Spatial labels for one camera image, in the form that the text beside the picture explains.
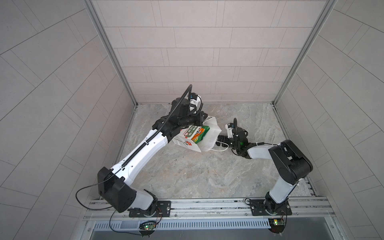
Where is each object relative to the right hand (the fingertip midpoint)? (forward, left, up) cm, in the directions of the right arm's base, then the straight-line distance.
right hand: (218, 139), depth 94 cm
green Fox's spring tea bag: (-6, +17, +18) cm, 25 cm away
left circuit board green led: (-42, +37, +1) cm, 56 cm away
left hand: (-4, +6, +29) cm, 29 cm away
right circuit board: (-45, -21, -5) cm, 50 cm away
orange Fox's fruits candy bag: (-2, +11, +10) cm, 15 cm away
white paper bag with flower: (-7, +20, +16) cm, 27 cm away
